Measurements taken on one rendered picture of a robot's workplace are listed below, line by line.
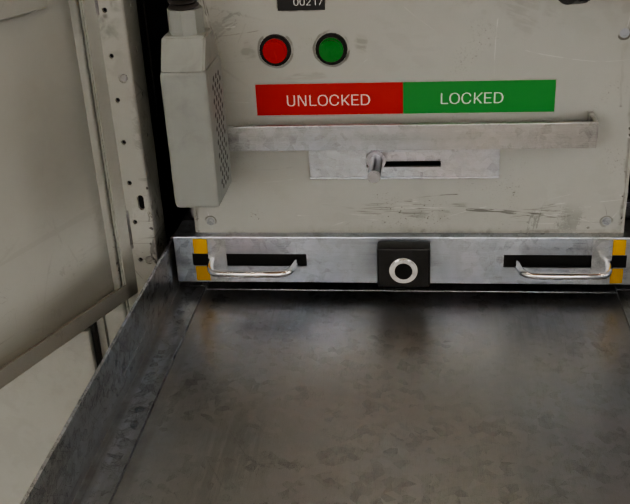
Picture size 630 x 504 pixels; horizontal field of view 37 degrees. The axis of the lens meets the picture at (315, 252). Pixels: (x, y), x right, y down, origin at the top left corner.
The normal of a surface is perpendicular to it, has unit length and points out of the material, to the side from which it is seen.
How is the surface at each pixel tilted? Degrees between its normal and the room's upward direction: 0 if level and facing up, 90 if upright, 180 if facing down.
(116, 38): 90
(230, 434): 0
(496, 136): 90
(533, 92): 90
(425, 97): 90
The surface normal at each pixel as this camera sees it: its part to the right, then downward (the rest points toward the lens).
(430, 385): -0.05, -0.90
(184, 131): -0.11, 0.44
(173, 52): -0.11, -0.06
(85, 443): 0.99, 0.00
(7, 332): 0.88, 0.17
